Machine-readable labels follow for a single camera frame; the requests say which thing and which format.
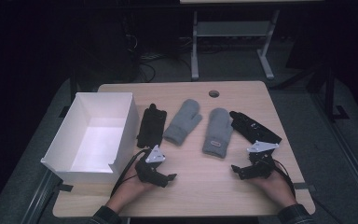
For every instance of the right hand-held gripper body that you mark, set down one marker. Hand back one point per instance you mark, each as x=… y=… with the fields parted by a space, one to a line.
x=262 y=163

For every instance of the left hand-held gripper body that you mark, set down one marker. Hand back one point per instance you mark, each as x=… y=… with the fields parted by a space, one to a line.
x=146 y=169

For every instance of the black glove with white print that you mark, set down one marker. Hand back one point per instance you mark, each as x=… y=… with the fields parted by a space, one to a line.
x=254 y=127

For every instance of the plain black glove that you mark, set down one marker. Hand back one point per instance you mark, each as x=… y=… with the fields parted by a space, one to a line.
x=151 y=127

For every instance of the grey mitten with red label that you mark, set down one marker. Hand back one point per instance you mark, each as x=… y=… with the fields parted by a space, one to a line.
x=218 y=132

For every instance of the white box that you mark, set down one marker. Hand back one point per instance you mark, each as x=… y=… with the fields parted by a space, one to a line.
x=99 y=146

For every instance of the plain grey fleece mitten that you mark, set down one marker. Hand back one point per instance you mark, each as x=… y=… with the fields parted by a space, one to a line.
x=184 y=123

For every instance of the person's left hand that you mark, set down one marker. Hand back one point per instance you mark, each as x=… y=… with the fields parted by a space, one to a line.
x=130 y=191

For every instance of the person's right hand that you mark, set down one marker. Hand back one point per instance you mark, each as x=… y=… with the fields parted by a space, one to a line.
x=275 y=188

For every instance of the black tape piece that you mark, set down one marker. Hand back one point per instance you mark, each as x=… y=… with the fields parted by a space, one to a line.
x=304 y=186
x=66 y=187

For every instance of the black stand leg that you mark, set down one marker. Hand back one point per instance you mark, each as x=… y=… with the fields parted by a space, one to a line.
x=331 y=93

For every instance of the grey metal stand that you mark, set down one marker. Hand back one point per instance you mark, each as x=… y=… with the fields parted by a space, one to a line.
x=233 y=29

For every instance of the aluminium rail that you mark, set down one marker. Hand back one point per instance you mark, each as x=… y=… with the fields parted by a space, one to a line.
x=348 y=155
x=38 y=199

